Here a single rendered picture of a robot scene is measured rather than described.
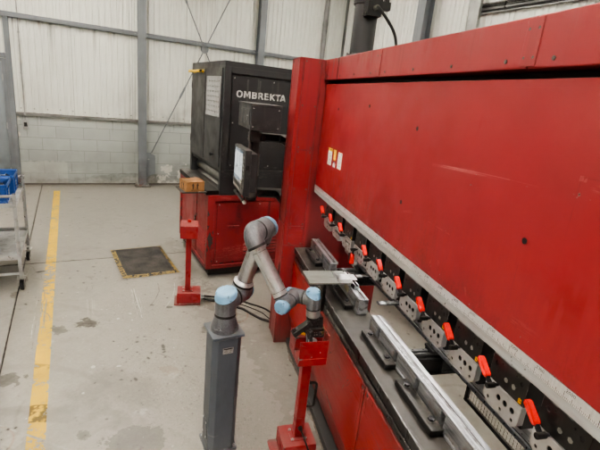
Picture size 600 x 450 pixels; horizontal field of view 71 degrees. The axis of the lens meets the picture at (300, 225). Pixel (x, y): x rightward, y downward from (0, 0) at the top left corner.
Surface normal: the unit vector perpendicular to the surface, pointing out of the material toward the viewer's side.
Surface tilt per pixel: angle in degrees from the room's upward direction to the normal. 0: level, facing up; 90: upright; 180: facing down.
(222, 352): 90
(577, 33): 90
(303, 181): 90
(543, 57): 90
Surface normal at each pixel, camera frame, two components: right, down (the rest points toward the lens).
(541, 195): -0.97, -0.03
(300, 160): 0.23, 0.30
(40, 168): 0.46, 0.30
